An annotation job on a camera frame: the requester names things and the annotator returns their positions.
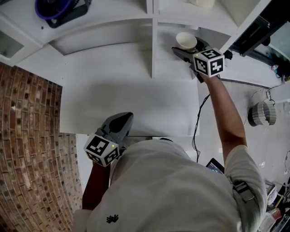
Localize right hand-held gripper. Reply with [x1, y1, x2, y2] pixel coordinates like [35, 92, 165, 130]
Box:
[171, 37, 225, 84]

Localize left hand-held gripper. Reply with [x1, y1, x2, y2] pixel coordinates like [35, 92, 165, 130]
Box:
[83, 112, 134, 168]

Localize cream ceramic mug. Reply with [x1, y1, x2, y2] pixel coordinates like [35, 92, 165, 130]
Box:
[174, 31, 198, 52]

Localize white shelf compartment with mug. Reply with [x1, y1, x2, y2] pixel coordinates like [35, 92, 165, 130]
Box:
[153, 19, 237, 63]

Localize person's right forearm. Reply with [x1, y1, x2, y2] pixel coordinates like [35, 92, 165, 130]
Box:
[201, 74, 248, 164]

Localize person's left forearm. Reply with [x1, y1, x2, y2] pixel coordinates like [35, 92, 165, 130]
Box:
[82, 161, 112, 211]

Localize white shelf unit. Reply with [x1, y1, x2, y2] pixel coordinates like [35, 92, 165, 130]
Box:
[0, 0, 272, 80]

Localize white window ledge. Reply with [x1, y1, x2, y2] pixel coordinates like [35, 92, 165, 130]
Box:
[221, 51, 290, 89]

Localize black framed window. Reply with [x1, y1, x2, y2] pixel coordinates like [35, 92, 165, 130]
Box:
[231, 0, 290, 60]

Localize person's white t-shirt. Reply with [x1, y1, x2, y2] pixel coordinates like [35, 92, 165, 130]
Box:
[73, 138, 268, 232]

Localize grey striped woven basket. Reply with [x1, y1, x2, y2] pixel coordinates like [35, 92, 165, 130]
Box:
[247, 99, 277, 127]

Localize black tablet screen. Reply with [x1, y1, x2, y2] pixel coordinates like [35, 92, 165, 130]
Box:
[205, 157, 225, 175]

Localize black purple device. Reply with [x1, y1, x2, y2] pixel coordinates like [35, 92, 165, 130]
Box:
[34, 0, 92, 29]

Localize white glass door cabinet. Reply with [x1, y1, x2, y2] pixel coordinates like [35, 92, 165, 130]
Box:
[0, 30, 25, 61]

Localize black cable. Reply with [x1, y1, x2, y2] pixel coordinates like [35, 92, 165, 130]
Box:
[191, 93, 211, 163]

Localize grey shoulder strap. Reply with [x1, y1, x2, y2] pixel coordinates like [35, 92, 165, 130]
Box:
[232, 180, 255, 203]

